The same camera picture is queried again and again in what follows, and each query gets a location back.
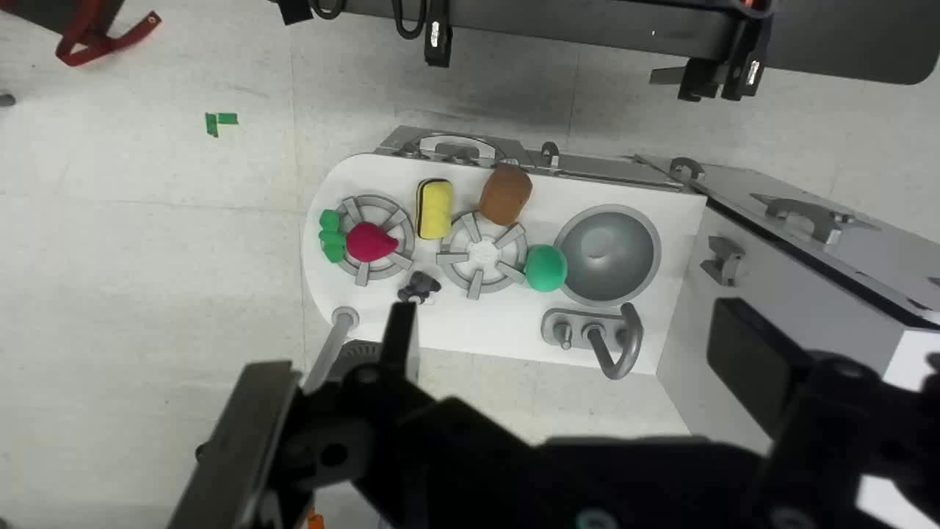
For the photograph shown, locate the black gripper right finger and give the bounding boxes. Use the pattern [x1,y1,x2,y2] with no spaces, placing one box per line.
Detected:
[760,351,940,529]

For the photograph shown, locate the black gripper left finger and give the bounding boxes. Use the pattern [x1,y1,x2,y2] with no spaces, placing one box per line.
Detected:
[163,358,309,529]

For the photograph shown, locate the yellow plush toy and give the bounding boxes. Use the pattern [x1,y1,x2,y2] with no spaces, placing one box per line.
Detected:
[414,178,454,242]

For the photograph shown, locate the gray toy kitchen pole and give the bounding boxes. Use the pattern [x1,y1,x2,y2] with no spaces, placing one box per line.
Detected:
[300,303,362,392]

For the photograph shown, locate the black toy stove knob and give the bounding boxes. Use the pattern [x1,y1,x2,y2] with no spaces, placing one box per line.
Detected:
[397,270,444,306]

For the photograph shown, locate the white toy kitchen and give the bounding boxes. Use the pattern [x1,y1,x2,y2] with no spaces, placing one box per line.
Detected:
[301,125,940,457]

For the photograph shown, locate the gray toy faucet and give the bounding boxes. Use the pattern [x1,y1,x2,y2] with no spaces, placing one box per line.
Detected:
[536,300,645,382]

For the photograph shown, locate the gray toy sink bowl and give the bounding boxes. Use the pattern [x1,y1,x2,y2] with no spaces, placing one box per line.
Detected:
[551,203,663,306]

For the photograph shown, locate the green plush ball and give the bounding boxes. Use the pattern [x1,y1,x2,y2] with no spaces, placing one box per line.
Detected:
[522,245,570,294]

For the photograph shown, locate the brown plush toy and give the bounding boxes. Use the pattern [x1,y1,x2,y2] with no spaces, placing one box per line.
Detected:
[475,166,533,231]

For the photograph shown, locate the green tape marker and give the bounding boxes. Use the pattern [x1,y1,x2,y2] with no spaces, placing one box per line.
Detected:
[201,110,241,142]

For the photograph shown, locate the black table edge bar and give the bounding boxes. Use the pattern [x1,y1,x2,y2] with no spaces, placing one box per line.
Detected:
[272,0,940,90]

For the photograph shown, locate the red clamp handle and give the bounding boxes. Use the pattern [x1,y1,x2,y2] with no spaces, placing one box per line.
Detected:
[52,0,163,70]

